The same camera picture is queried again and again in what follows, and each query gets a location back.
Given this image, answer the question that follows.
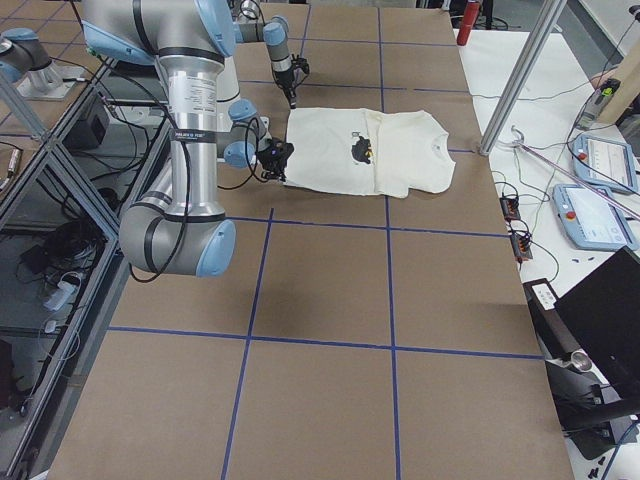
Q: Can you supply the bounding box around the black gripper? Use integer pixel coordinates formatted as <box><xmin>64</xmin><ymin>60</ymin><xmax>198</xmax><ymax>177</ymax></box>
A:
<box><xmin>257</xmin><ymin>140</ymin><xmax>294</xmax><ymax>182</ymax></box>
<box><xmin>273</xmin><ymin>69</ymin><xmax>297</xmax><ymax>109</ymax></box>

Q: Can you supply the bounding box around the cream long-sleeve cat shirt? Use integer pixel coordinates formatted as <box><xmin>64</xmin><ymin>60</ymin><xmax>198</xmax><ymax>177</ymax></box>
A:
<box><xmin>285</xmin><ymin>108</ymin><xmax>455</xmax><ymax>198</ymax></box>

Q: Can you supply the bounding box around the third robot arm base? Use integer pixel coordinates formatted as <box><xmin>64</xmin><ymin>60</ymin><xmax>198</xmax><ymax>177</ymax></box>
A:
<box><xmin>1</xmin><ymin>27</ymin><xmax>73</xmax><ymax>101</ymax></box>

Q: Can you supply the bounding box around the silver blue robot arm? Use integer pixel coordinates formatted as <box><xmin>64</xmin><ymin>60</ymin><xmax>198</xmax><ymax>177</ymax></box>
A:
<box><xmin>83</xmin><ymin>1</ymin><xmax>306</xmax><ymax>277</ymax></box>
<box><xmin>230</xmin><ymin>1</ymin><xmax>308</xmax><ymax>109</ymax></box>

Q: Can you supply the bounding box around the red bottle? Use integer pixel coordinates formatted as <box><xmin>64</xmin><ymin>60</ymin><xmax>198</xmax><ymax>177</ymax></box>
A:
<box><xmin>456</xmin><ymin>0</ymin><xmax>481</xmax><ymax>46</ymax></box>

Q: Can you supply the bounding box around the metal stick with hook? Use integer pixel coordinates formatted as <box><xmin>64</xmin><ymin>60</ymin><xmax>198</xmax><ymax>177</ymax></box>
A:
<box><xmin>511</xmin><ymin>125</ymin><xmax>640</xmax><ymax>221</ymax></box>

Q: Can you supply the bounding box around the small black relay board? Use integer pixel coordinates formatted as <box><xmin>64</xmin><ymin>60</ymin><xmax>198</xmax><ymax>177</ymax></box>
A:
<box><xmin>499</xmin><ymin>196</ymin><xmax>521</xmax><ymax>222</ymax></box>

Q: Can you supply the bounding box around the black power adapter box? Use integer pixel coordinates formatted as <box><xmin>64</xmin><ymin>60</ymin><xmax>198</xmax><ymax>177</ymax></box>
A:
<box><xmin>531</xmin><ymin>283</ymin><xmax>557</xmax><ymax>311</ymax></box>

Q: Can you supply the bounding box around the near blue teach pendant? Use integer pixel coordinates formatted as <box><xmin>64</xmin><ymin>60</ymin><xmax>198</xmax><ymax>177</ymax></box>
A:
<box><xmin>552</xmin><ymin>184</ymin><xmax>639</xmax><ymax>251</ymax></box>

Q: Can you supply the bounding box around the blue teach pendant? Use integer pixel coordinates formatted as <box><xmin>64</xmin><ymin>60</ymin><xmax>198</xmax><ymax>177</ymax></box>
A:
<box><xmin>552</xmin><ymin>184</ymin><xmax>639</xmax><ymax>251</ymax></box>
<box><xmin>570</xmin><ymin>134</ymin><xmax>639</xmax><ymax>194</ymax></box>

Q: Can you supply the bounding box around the far blue teach pendant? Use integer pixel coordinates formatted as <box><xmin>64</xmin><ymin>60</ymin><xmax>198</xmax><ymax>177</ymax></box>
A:
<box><xmin>570</xmin><ymin>134</ymin><xmax>639</xmax><ymax>194</ymax></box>

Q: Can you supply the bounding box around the black laptop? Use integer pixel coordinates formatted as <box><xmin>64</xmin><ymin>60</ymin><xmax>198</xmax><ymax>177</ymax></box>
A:
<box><xmin>523</xmin><ymin>247</ymin><xmax>639</xmax><ymax>460</ymax></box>

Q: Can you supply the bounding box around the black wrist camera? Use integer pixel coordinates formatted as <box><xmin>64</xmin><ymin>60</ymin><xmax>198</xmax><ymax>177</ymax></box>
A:
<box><xmin>292</xmin><ymin>55</ymin><xmax>310</xmax><ymax>75</ymax></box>

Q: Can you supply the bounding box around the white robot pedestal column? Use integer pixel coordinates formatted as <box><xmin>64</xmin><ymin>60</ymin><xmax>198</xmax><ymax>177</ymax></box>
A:
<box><xmin>216</xmin><ymin>57</ymin><xmax>269</xmax><ymax>144</ymax></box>

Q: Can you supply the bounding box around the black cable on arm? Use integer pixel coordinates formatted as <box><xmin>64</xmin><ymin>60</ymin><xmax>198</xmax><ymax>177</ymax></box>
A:
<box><xmin>99</xmin><ymin>89</ymin><xmax>271</xmax><ymax>284</ymax></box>

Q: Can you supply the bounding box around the aluminium frame post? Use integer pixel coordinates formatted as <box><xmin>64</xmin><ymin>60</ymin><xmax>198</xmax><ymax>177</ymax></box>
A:
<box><xmin>479</xmin><ymin>0</ymin><xmax>567</xmax><ymax>156</ymax></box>

